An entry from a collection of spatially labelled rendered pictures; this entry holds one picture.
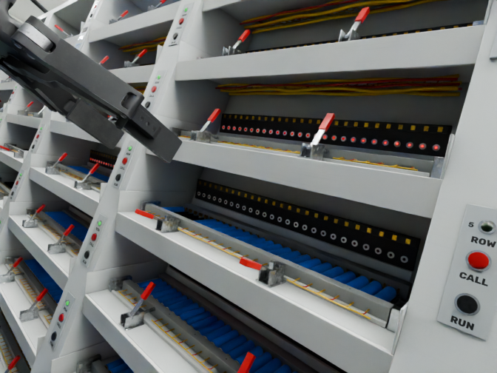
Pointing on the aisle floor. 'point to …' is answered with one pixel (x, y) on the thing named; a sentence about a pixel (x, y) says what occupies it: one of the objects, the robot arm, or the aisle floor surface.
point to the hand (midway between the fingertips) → (136, 140)
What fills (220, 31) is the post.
